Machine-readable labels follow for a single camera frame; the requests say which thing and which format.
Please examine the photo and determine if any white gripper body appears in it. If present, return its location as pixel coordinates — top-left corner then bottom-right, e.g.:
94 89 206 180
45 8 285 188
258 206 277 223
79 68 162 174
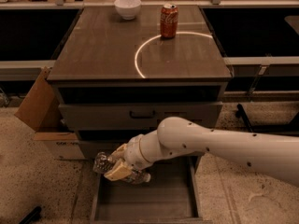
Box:
124 134 152 170

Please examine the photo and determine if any white ceramic bowl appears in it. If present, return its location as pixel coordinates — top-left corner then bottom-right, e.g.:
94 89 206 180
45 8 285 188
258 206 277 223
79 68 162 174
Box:
114 0 141 20

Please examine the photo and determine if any brown cardboard box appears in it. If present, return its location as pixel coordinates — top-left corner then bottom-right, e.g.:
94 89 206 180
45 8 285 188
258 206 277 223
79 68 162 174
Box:
15 67 85 160

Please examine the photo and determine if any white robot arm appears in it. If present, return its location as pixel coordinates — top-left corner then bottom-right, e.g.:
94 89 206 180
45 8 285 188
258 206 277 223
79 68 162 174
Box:
105 117 299 187

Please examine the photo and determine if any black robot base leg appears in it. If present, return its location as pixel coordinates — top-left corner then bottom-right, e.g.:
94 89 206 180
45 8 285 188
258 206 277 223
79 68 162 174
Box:
235 104 253 133

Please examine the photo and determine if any grey drawer cabinet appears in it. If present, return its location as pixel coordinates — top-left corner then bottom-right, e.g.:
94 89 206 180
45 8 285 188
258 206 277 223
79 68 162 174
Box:
46 5 234 224

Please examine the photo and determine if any top grey drawer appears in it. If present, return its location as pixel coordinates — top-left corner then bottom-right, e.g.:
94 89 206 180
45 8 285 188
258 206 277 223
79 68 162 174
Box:
59 102 223 130

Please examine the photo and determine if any black leg bottom left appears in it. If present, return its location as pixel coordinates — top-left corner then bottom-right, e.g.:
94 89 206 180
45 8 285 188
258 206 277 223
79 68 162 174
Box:
19 206 42 224

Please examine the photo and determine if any clear plastic water bottle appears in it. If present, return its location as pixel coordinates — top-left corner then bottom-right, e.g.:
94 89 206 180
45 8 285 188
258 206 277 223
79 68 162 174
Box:
93 152 151 185

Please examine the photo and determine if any metal frame rail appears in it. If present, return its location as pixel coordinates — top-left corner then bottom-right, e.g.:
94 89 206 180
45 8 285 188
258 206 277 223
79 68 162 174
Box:
224 56 299 97

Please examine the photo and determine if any open bottom grey drawer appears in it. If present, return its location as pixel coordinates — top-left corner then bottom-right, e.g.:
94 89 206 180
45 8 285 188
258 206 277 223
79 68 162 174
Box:
90 156 212 224

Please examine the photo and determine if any red cola can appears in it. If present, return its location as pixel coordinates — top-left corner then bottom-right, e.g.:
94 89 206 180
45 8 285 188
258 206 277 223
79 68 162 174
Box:
160 3 178 38

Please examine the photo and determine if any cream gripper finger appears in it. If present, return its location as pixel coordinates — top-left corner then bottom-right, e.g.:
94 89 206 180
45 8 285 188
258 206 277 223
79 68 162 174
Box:
104 159 132 181
111 143 127 161

